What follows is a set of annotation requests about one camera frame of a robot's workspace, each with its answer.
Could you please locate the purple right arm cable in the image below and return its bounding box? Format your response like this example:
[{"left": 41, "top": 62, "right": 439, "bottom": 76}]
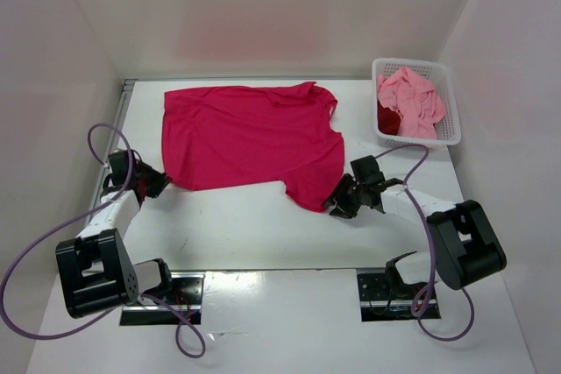
[{"left": 374, "top": 144, "right": 474, "bottom": 341}]

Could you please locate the dark red t shirt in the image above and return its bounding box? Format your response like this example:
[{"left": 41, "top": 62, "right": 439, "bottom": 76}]
[{"left": 377, "top": 102, "right": 401, "bottom": 136}]

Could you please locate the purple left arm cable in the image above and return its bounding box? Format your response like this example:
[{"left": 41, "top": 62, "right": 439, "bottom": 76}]
[{"left": 0, "top": 123, "right": 206, "bottom": 357}]

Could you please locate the white plastic laundry basket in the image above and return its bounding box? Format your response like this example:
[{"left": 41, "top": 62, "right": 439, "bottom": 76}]
[{"left": 372, "top": 58, "right": 461, "bottom": 147}]

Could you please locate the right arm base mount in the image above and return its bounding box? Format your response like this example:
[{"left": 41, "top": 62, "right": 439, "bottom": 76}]
[{"left": 356, "top": 269, "right": 424, "bottom": 322}]

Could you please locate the magenta t shirt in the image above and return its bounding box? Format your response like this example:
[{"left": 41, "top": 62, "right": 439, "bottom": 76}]
[{"left": 161, "top": 81, "right": 344, "bottom": 212}]

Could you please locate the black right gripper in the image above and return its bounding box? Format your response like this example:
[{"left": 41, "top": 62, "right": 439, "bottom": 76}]
[{"left": 321, "top": 173, "right": 366, "bottom": 219}]

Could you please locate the light pink t shirt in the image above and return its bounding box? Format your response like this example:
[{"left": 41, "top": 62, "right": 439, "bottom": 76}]
[{"left": 376, "top": 67, "right": 446, "bottom": 140}]

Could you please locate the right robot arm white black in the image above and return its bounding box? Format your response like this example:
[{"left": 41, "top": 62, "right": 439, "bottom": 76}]
[{"left": 324, "top": 156, "right": 507, "bottom": 299}]

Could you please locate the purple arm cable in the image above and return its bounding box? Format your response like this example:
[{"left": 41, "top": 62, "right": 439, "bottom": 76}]
[
  {"left": 0, "top": 123, "right": 206, "bottom": 357},
  {"left": 374, "top": 144, "right": 474, "bottom": 341}
]

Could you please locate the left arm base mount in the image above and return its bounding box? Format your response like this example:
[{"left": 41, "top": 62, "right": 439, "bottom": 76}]
[{"left": 119, "top": 272, "right": 205, "bottom": 327}]

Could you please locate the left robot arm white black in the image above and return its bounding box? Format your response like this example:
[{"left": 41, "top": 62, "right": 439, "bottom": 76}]
[{"left": 55, "top": 151, "right": 175, "bottom": 319}]

